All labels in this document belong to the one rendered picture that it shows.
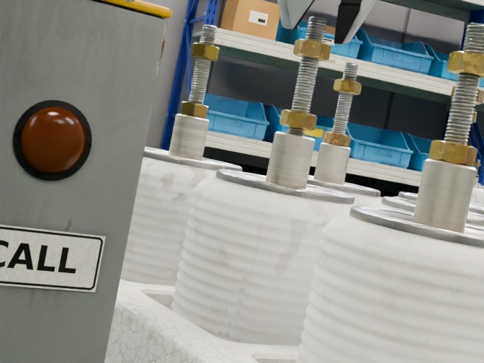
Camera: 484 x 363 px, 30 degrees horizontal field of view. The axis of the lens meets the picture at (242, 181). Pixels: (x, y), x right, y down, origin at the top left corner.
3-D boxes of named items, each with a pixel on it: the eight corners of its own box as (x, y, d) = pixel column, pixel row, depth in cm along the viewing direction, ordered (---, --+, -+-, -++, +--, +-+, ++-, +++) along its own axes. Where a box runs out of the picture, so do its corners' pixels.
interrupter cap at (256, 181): (229, 180, 53) (231, 168, 53) (356, 206, 52) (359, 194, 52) (200, 182, 45) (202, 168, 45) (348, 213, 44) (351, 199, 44)
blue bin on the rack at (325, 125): (251, 138, 533) (258, 104, 532) (310, 150, 544) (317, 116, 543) (277, 144, 485) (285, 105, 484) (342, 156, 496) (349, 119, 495)
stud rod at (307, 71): (302, 159, 48) (330, 19, 48) (286, 156, 48) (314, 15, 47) (295, 158, 49) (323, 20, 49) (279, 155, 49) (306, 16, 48)
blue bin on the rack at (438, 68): (400, 78, 556) (408, 45, 555) (455, 91, 567) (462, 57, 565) (438, 78, 508) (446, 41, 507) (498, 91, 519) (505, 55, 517)
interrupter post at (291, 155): (265, 190, 50) (276, 131, 50) (307, 199, 50) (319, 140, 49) (258, 191, 48) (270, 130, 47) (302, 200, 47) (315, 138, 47)
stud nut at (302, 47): (332, 60, 48) (335, 45, 48) (303, 54, 47) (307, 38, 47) (317, 61, 49) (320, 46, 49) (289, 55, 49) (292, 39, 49)
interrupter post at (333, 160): (333, 192, 63) (341, 145, 63) (304, 186, 65) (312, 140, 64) (349, 194, 65) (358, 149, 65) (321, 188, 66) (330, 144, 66)
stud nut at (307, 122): (318, 132, 48) (321, 116, 48) (289, 126, 47) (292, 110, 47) (303, 130, 50) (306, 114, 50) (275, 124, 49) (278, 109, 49)
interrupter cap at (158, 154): (203, 166, 64) (204, 157, 64) (263, 183, 58) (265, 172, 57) (106, 150, 60) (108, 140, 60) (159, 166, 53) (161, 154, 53)
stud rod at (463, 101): (427, 196, 39) (462, 22, 38) (446, 199, 39) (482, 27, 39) (440, 199, 38) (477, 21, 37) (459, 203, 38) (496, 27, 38)
